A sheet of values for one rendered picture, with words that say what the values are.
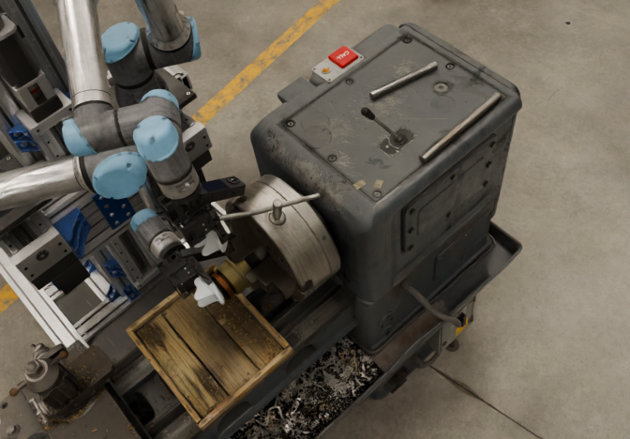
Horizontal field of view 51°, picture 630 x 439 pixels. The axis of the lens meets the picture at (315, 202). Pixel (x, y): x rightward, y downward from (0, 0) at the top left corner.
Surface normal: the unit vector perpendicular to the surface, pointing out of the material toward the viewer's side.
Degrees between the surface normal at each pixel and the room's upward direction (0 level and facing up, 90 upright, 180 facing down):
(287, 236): 33
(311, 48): 0
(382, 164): 0
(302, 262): 58
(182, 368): 0
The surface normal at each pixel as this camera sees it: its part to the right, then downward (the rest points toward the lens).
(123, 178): 0.26, 0.76
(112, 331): -0.10, -0.58
